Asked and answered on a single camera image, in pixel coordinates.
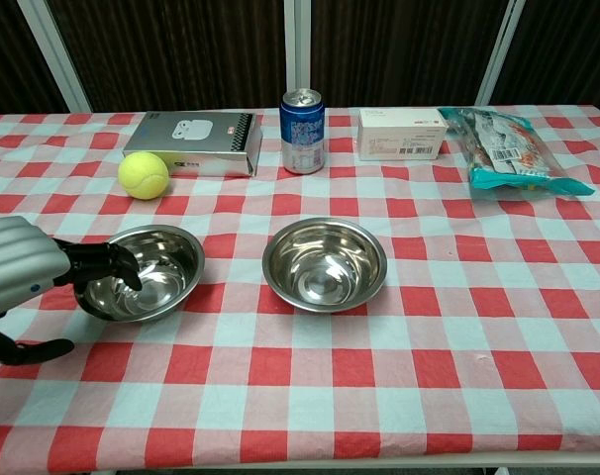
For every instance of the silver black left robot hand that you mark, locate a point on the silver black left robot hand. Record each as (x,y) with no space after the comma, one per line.
(18,262)

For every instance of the stainless steel bowl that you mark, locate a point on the stainless steel bowl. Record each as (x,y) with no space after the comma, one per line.
(330,262)
(325,306)
(169,267)

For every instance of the yellow tennis ball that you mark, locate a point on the yellow tennis ball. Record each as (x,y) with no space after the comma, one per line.
(143,175)

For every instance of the dark ribbed partition panel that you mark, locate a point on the dark ribbed partition panel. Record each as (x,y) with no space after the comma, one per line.
(567,49)
(181,49)
(13,54)
(399,49)

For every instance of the silver earbuds box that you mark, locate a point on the silver earbuds box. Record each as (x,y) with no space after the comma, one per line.
(196,138)

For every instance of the red white checkered tablecloth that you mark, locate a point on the red white checkered tablecloth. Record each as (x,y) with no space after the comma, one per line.
(300,386)

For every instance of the blue white drink can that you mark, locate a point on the blue white drink can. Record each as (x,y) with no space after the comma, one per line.
(302,133)

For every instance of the white cardboard box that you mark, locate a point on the white cardboard box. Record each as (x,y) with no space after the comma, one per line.
(401,133)

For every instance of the teal snack bag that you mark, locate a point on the teal snack bag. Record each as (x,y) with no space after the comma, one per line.
(513,158)

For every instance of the white partition post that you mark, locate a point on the white partition post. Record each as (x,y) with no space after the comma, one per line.
(500,49)
(57,54)
(297,44)

